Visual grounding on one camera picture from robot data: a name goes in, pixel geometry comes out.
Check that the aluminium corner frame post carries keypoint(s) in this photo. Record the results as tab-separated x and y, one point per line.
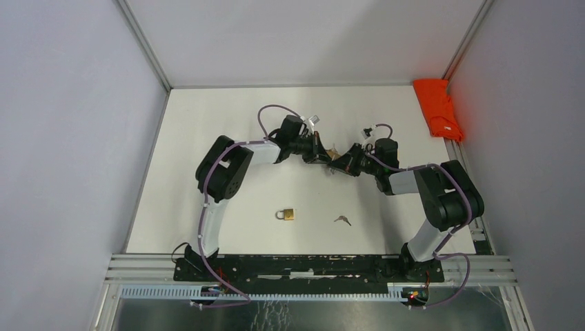
469	36

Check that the orange folded cloth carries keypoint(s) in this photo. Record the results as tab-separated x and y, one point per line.
437	109

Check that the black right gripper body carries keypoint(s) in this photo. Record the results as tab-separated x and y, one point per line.
363	163

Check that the small brass padlock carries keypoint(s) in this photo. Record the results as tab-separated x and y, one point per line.
287	214

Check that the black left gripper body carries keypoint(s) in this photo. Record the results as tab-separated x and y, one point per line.
308	156

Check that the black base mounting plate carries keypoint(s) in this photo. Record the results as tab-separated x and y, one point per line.
305	274

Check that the aluminium front frame rail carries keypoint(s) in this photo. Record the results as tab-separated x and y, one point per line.
150	276

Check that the small keys on table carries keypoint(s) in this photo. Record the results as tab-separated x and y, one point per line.
343	219

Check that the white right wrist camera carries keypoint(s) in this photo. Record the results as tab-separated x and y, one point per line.
369	134

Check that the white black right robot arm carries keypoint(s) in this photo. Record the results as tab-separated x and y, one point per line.
449	198

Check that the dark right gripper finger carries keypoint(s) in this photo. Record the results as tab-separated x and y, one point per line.
350	155
343	167

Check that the large brass padlock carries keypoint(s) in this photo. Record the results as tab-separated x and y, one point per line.
333	153

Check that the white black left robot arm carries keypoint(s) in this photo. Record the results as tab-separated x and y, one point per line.
222	171

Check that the left aluminium corner post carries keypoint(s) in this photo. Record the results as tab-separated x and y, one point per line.
143	43

